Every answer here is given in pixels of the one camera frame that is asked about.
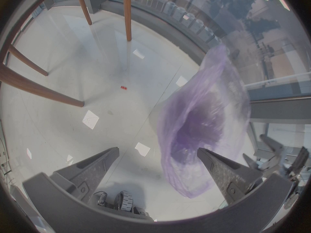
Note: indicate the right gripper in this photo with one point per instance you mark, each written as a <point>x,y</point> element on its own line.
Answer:
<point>279,166</point>

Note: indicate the white wooden-legged chair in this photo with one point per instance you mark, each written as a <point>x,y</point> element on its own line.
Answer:
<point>31,87</point>

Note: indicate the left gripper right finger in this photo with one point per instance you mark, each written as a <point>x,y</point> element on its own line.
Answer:
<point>228,178</point>

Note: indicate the purple plastic bag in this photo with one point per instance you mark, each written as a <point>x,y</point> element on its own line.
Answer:
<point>206,120</point>

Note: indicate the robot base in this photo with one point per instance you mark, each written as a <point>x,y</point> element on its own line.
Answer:
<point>125,200</point>

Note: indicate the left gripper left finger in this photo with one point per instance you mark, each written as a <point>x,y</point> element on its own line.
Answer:
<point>90,171</point>

